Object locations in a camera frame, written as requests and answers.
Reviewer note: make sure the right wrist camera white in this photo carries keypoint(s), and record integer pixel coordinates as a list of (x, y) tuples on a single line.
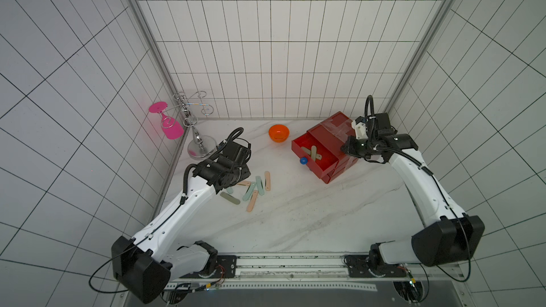
[(360, 129)]

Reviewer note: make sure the pink wine glass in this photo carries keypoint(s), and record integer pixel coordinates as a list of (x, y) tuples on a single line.
[(170, 126)]

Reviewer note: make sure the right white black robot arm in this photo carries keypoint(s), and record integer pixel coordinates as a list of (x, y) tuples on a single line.
[(449, 233)]

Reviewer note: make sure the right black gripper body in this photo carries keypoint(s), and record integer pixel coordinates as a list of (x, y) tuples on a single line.
[(352, 148)]

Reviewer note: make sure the chrome glass rack stand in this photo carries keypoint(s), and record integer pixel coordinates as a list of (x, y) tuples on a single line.
[(200, 146)]

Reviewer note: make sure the red three-drawer cabinet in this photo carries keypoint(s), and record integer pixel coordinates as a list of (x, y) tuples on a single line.
[(329, 136)]

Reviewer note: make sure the orange bowl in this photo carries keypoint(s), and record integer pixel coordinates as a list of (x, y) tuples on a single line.
[(279, 133)]

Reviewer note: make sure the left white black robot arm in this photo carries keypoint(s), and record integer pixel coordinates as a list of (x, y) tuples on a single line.
[(144, 264)]

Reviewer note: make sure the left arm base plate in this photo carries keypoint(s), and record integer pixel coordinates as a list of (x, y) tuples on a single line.
[(225, 267)]

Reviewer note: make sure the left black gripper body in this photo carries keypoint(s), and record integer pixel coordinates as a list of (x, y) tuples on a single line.
[(242, 173)]

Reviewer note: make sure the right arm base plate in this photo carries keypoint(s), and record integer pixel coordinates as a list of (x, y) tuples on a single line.
[(361, 266)]

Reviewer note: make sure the peach knife lower diagonal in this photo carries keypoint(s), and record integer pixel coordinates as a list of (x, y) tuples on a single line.
[(252, 201)]

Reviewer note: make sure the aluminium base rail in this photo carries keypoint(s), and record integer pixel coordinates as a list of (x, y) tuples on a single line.
[(308, 271)]

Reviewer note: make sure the peach knife upright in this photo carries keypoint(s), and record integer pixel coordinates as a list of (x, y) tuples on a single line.
[(268, 181)]

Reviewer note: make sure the mint knife upright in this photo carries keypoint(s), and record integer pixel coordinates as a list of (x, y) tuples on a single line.
[(260, 186)]

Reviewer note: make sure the red top drawer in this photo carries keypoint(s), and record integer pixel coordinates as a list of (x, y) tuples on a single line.
[(324, 169)]

